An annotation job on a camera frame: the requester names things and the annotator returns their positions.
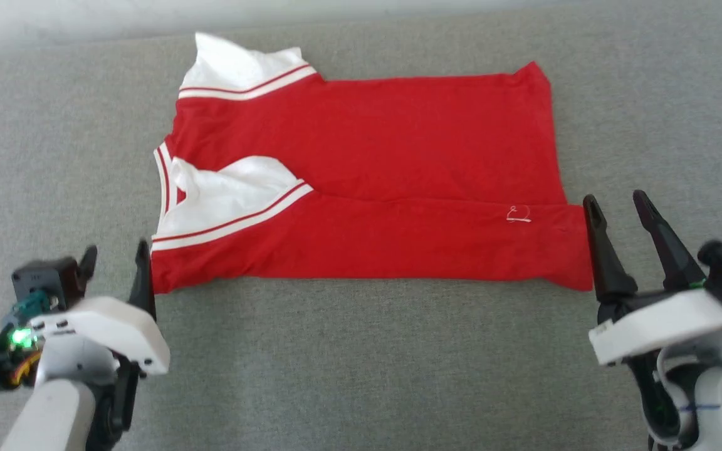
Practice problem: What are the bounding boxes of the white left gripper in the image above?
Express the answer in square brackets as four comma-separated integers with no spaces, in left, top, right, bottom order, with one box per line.
[0,239,171,451]

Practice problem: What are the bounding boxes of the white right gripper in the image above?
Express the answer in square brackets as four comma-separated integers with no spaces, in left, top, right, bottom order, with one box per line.
[582,189,722,450]

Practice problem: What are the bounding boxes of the red and white shirt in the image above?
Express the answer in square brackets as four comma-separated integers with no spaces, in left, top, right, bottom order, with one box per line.
[150,31,594,296]

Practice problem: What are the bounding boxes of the grey-green fabric sofa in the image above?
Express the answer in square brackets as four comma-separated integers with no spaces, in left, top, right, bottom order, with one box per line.
[0,0,722,451]

